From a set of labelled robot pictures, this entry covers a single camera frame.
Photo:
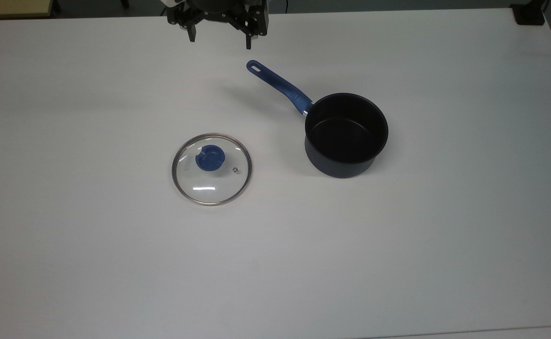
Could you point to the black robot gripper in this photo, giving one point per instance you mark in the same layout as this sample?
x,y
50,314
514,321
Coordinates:
x,y
219,9

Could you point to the glass lid with blue knob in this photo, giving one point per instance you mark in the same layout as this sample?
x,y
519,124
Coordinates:
x,y
211,169

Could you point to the yellow wooden table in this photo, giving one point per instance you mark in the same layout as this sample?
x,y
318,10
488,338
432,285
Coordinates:
x,y
11,7

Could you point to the black box at table corner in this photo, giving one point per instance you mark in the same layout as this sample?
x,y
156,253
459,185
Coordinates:
x,y
529,14

